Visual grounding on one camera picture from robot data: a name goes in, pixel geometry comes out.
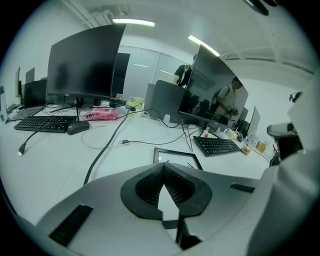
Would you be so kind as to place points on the small cardboard box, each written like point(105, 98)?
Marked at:
point(261, 147)

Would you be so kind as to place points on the black keyboard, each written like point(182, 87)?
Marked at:
point(216, 146)
point(42, 123)

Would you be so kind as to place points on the pink wipes packet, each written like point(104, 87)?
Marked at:
point(102, 115)

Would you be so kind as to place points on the black head-mounted camera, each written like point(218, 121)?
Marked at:
point(260, 6)

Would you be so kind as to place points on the black power adapter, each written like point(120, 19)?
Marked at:
point(239, 138)

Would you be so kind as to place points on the large black curved monitor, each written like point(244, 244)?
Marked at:
point(85, 60)

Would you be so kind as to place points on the small black box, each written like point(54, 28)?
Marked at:
point(117, 103)

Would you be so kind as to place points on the small glass jar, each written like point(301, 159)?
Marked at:
point(246, 150)

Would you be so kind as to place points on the black computer mouse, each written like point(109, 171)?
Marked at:
point(78, 127)

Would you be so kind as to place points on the small black monitor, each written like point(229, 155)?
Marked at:
point(255, 120)

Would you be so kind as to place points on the grey monitor back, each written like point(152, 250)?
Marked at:
point(167, 100)

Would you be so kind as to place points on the white power adapter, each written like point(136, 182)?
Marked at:
point(167, 118)

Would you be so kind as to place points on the framed deer picture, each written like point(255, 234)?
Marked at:
point(175, 153)

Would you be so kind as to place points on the cream coloured object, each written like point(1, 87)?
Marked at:
point(231, 133)

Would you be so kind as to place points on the grey laptop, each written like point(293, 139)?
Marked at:
point(25, 113)

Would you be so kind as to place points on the black office chair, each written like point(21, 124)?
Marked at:
point(287, 147)

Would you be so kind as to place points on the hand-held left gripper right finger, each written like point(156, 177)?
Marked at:
point(225, 200)

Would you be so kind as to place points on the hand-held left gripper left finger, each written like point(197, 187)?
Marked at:
point(105, 215)

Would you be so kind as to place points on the long ceiling light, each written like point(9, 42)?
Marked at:
point(133, 22)
point(203, 45)

